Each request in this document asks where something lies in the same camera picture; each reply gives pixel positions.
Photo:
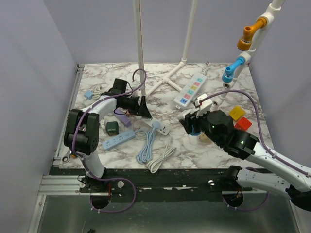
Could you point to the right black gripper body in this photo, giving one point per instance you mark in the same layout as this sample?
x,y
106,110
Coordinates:
x,y
200,124

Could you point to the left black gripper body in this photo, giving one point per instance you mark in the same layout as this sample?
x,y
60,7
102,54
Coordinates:
x,y
131,104

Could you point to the purple USB power strip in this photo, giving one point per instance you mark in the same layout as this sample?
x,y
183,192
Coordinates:
x,y
122,118

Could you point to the wooden cube socket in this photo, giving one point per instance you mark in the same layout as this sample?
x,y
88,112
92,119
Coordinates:
x,y
204,138

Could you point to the white multicolour power strip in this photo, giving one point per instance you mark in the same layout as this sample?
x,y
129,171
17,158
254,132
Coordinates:
x,y
189,91

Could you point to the dark green cube socket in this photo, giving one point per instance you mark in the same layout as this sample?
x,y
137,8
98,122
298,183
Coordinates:
x,y
112,128

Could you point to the light blue charger plug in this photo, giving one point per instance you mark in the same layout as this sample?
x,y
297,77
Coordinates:
x,y
88,94

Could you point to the yellow cube socket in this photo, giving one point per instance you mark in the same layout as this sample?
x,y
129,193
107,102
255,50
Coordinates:
x,y
236,113

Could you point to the red cube socket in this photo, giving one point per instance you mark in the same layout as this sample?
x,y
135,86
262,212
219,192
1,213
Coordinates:
x,y
243,124

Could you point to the white round plug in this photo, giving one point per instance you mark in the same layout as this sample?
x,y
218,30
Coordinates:
x,y
154,165

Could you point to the blue plug adapter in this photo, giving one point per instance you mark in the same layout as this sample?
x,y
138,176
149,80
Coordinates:
x,y
195,132

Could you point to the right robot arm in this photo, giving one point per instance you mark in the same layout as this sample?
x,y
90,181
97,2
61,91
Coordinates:
x,y
286,177

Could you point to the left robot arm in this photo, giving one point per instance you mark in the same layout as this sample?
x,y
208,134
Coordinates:
x,y
82,128

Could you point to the white two-pin adapter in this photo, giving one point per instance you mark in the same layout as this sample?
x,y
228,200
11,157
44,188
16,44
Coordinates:
x,y
102,125

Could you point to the blue pipe fitting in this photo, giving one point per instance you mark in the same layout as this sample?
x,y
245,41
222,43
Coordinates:
x,y
232,71

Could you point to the silver wrench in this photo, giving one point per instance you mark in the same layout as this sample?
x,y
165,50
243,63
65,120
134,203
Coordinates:
x,y
69,155

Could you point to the orange pipe fitting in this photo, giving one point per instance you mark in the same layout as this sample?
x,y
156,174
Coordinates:
x,y
246,40

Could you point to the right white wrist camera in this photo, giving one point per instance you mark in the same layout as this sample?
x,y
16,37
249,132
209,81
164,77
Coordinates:
x,y
202,107

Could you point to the black metal base rail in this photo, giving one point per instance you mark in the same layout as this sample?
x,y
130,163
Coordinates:
x,y
167,185

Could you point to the white PVC pipe frame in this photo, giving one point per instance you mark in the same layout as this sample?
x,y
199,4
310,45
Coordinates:
x,y
270,15

